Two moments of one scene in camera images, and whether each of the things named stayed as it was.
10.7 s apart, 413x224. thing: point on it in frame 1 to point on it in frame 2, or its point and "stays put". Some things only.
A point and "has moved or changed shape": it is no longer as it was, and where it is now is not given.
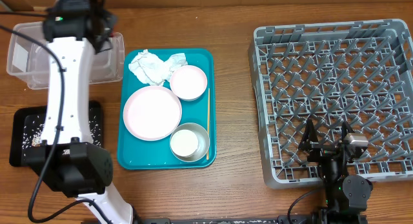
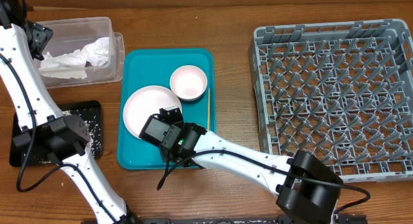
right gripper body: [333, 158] to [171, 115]
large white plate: [152, 113] stays put
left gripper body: [109, 21] to [40, 37]
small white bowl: [188, 82] stays put
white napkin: [164, 69] has moved or changed shape
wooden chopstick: [208, 124] stays put
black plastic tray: [26, 149] stays put
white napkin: [149, 68] has moved or changed shape
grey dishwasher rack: [332, 73] stays put
